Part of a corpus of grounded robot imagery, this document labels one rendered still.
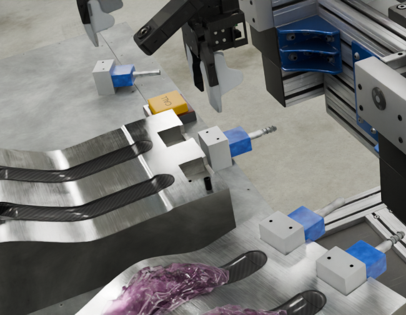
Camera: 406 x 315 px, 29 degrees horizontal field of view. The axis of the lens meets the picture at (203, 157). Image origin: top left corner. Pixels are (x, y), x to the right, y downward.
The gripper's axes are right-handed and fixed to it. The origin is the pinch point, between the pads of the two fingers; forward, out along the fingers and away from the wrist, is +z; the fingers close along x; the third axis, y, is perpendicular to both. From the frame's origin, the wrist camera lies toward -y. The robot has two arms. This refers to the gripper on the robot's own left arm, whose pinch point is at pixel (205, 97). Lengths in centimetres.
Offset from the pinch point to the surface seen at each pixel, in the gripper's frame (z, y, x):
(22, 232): 0.8, -33.1, -17.5
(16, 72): 14, -26, 59
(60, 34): 96, 5, 265
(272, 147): 94, 52, 110
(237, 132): 8.7, 4.5, 0.3
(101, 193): 4.6, -20.9, -9.5
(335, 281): 5.6, 0.4, -41.6
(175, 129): 4.6, -5.7, 0.8
